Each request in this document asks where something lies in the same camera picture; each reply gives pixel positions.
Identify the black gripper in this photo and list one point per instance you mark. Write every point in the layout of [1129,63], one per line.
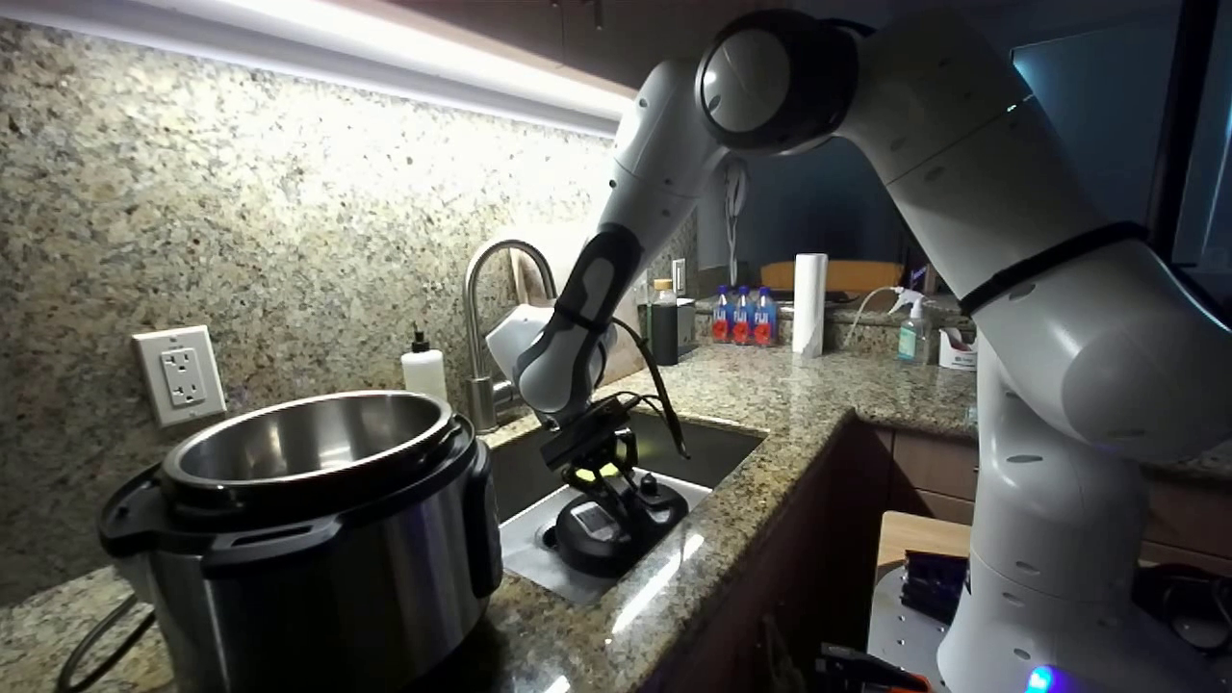
[609,448]

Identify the black rice cooker lid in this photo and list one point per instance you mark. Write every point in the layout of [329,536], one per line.
[601,541]

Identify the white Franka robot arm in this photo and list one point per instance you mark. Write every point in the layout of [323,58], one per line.
[1089,385]

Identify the stainless steel sink basin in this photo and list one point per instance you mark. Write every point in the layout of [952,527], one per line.
[523,484]

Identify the stainless steel rice cooker base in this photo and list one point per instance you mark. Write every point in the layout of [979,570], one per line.
[346,562]

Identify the dark square container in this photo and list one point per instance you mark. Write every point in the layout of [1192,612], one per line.
[663,332]

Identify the blue bottle red label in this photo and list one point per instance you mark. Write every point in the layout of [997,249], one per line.
[740,317]
[720,317]
[762,321]

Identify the curved steel faucet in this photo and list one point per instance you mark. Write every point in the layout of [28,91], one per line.
[471,321]

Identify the white soap bottle black cap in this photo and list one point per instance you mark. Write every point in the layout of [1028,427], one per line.
[423,373]

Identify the wooden cutting board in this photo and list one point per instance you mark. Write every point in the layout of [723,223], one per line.
[527,273]

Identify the white paper towel roll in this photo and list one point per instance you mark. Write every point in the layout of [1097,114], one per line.
[811,307]

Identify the brown cardboard box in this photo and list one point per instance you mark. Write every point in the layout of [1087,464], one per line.
[916,534]

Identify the tan wooden board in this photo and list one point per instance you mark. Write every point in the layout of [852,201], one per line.
[849,273]

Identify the clear spray bottle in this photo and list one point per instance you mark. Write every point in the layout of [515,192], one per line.
[912,337]

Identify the under cabinet light strip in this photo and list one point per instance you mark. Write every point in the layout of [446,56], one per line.
[320,50]

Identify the white wall outlet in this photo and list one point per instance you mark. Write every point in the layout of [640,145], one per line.
[177,373]

